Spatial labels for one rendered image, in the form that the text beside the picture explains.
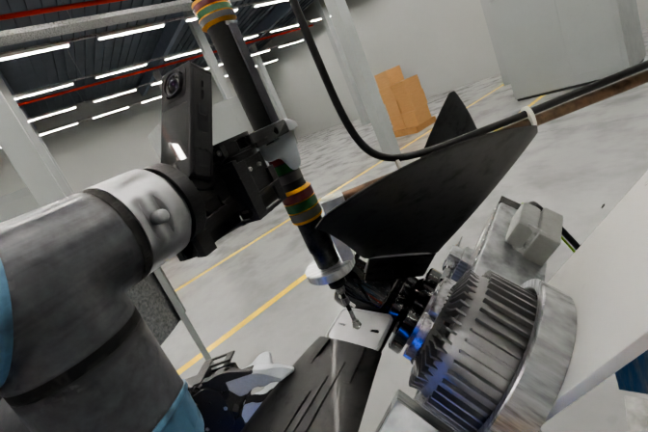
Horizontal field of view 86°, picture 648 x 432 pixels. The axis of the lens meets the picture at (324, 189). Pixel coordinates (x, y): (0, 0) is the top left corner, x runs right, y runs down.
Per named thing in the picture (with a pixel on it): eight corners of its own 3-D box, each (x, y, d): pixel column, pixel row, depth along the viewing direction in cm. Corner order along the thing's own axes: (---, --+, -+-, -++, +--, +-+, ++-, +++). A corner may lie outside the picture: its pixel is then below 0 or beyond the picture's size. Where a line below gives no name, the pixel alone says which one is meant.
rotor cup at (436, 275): (418, 308, 65) (359, 270, 70) (448, 255, 57) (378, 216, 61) (386, 369, 55) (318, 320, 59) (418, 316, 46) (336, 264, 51)
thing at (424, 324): (429, 314, 64) (419, 309, 65) (461, 264, 56) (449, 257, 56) (400, 376, 54) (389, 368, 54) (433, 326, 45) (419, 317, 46)
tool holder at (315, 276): (366, 245, 51) (340, 185, 49) (371, 268, 44) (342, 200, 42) (310, 266, 52) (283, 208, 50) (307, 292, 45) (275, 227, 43)
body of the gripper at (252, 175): (242, 208, 42) (163, 266, 32) (208, 142, 40) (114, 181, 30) (292, 194, 38) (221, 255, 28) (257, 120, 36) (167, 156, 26)
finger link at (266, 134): (271, 140, 42) (217, 168, 35) (265, 126, 41) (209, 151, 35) (299, 129, 39) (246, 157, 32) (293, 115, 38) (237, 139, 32)
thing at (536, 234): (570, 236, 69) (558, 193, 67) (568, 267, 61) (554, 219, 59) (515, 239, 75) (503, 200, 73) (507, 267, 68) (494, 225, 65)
